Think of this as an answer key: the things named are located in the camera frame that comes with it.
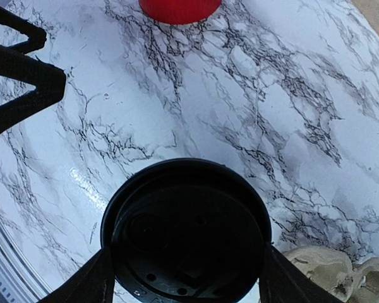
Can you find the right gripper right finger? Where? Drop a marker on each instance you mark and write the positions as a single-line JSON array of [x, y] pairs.
[[281, 281]]

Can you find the black plastic cup lid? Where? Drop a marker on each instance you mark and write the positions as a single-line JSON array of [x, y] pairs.
[[186, 230]]

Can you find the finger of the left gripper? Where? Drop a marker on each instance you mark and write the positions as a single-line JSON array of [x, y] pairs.
[[36, 35], [48, 80]]

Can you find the red cylindrical holder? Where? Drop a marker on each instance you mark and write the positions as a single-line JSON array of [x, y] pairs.
[[179, 12]]

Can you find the cardboard cup carrier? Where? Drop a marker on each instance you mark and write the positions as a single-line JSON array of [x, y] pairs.
[[334, 271]]

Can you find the front aluminium rail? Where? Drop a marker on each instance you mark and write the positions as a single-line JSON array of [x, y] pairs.
[[18, 281]]

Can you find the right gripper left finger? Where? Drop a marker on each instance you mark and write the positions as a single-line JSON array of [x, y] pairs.
[[93, 282]]

